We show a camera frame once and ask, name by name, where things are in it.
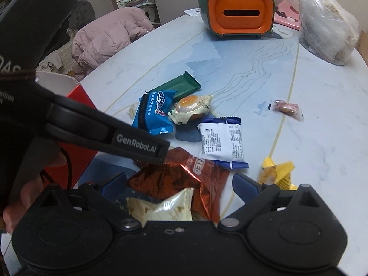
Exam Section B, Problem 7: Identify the cream snack packet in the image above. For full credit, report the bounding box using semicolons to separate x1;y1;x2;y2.
126;187;195;227

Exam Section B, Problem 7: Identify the pink puffer jacket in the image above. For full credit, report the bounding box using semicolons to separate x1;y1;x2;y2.
71;7;155;82

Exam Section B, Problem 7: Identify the clear packet with reddish snack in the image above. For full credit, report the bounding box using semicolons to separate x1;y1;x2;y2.
269;99;305;121

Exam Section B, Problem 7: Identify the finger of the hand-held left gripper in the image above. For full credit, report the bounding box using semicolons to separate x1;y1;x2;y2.
43;86;171;166

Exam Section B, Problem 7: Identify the clear plastic bag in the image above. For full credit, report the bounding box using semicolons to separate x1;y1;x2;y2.
297;0;360;66

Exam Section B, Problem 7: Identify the copper foil snack packet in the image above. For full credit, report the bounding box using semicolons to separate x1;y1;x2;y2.
128;147;230;224

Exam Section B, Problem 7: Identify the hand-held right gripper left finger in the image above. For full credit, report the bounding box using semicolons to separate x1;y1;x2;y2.
37;172;144;231

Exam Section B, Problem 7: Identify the yellow snack packet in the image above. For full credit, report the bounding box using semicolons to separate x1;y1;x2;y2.
258;157;298;191

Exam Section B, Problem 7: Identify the pink notebook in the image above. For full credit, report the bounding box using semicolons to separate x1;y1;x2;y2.
273;0;301;31

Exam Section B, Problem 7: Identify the red and white cardboard box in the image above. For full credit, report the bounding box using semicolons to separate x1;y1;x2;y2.
36;70;98;191

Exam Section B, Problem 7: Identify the wooden shelf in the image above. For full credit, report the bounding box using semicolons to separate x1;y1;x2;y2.
356;30;368;73

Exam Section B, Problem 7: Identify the green snack bar wrapper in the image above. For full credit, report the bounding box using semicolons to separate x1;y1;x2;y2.
145;71;202;101

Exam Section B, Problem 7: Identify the cream lace chair cover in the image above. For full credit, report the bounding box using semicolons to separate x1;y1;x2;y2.
38;42;76;77

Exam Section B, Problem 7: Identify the orange jelly cup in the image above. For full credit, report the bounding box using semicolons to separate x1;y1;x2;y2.
167;93;214;126

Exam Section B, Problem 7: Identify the dark grey garment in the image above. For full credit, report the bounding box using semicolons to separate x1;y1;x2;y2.
62;1;95;49

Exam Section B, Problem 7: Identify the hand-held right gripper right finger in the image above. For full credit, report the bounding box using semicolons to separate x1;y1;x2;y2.
218;172;320;232

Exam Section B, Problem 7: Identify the white and blue snack packet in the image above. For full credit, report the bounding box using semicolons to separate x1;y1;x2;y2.
197;116;250;170

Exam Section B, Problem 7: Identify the person's left hand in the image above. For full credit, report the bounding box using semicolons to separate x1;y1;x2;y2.
2;152;68;234

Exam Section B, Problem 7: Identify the black cable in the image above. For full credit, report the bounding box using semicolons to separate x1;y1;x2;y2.
40;147;73;191

